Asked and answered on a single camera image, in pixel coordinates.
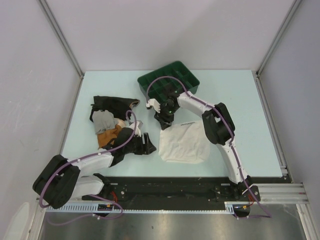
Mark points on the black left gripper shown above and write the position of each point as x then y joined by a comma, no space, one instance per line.
147,147

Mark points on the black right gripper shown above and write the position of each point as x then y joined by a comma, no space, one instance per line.
163,119

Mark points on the white underwear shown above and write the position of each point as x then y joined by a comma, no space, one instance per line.
184,143

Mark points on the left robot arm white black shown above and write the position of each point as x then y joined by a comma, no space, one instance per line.
63,179

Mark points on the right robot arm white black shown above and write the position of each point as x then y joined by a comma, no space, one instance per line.
219,129

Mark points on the orange brown underwear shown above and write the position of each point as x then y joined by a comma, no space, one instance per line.
107,138

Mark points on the black underwear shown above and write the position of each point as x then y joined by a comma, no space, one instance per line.
118,106

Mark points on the grey underwear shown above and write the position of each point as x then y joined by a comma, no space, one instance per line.
103,120

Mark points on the green compartment tray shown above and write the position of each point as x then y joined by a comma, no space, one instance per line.
171,78

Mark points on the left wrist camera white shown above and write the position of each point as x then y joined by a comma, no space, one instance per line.
136,126

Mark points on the front aluminium rail left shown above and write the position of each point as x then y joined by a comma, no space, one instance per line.
53,201

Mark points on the aluminium rail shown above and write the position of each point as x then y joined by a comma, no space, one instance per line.
282,193
53,201

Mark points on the white cable duct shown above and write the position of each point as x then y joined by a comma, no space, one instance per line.
96,207

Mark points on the front aluminium rail right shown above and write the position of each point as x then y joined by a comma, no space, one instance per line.
282,193

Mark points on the left aluminium corner post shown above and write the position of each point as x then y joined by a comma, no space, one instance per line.
46,9

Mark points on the aluminium corner post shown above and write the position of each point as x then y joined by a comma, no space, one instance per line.
296,4
46,9

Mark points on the right aluminium corner post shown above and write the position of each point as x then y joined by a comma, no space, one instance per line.
296,4

